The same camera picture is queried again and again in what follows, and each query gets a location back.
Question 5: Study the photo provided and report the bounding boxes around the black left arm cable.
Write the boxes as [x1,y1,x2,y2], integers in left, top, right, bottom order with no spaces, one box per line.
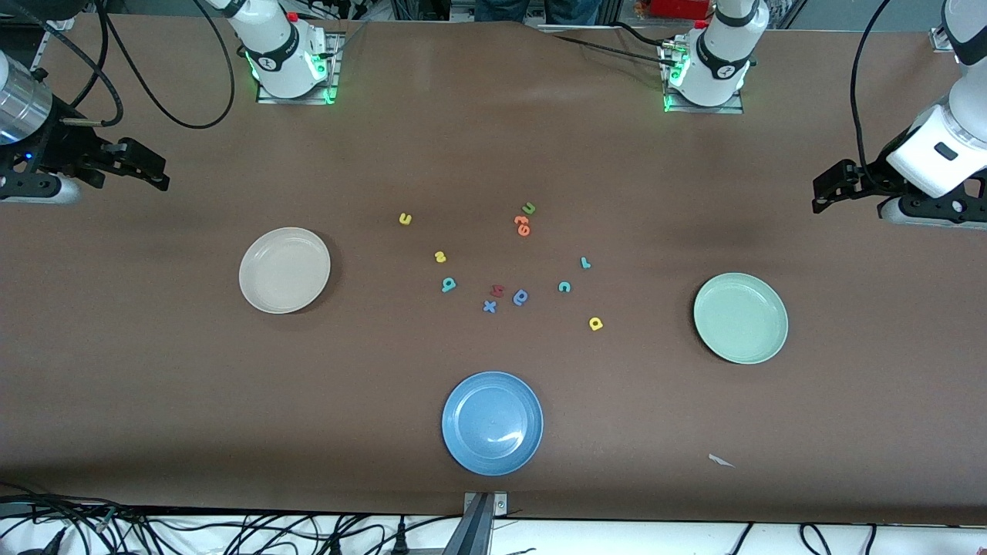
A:
[851,0,895,186]

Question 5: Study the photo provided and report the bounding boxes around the pale green round plate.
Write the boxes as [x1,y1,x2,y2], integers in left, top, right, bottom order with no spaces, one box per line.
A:
[693,272,790,365]

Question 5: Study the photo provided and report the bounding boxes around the person legs in jeans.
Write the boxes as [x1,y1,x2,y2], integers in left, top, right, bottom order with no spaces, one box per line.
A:
[474,0,602,25]

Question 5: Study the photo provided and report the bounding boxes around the grey floor cable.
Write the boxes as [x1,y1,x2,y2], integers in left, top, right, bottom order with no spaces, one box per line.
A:
[0,493,116,533]

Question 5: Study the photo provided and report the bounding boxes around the beige brown round plate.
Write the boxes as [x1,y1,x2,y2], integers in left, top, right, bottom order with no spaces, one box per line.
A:
[238,227,332,315]

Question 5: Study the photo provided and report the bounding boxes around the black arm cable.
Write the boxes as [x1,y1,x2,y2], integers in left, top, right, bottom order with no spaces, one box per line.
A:
[851,0,895,186]
[31,0,236,130]

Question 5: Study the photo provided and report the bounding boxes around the long black table cable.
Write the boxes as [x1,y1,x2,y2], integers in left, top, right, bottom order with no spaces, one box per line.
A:
[551,34,669,64]

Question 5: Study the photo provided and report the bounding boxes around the blue round plate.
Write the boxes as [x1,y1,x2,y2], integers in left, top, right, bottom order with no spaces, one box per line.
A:
[441,371,544,476]

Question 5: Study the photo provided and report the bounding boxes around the aluminium extrusion post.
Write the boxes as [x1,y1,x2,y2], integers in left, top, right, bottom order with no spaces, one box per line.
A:
[443,493,494,555]

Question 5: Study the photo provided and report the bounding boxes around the red box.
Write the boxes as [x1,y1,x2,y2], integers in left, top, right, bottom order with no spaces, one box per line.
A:
[648,0,714,20]

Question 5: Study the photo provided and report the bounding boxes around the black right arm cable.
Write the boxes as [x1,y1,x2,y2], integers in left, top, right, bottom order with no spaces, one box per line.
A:
[31,0,236,130]

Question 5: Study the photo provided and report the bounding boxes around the short black table cable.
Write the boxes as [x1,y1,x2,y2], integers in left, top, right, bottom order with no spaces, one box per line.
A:
[611,22,669,47]

